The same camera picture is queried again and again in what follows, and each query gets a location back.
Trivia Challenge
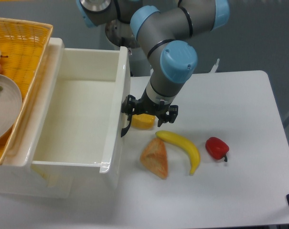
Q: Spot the yellow bell pepper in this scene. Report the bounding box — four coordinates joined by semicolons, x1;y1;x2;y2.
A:
131;114;155;130

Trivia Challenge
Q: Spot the black top drawer handle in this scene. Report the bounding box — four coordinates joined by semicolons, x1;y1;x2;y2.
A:
120;120;131;137

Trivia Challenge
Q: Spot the white base bracket frame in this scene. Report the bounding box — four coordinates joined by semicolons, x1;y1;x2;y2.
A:
209;58;220;73

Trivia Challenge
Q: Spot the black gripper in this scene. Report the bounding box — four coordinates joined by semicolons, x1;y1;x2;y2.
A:
121;90;178;127

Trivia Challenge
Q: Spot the triangular bread pastry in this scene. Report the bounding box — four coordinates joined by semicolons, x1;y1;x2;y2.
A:
140;138;168;179

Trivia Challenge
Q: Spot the white drawer cabinet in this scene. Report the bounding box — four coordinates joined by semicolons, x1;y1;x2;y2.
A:
0;38;73;198

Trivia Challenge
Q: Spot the red bell pepper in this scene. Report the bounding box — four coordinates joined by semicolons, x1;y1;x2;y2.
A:
205;137;230;162

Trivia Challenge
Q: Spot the yellow banana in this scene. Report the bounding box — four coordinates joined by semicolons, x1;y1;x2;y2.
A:
155;130;201;176

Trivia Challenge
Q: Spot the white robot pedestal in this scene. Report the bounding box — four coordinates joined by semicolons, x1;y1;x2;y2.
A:
104;19;154;77

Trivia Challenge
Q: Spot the yellow woven basket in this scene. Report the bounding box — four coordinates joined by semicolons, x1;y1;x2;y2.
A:
0;18;53;165

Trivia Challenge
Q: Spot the grey round plate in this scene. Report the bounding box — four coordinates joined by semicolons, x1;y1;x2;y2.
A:
0;74;22;138

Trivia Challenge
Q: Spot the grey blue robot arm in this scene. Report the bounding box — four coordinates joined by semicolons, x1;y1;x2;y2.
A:
77;0;230;125

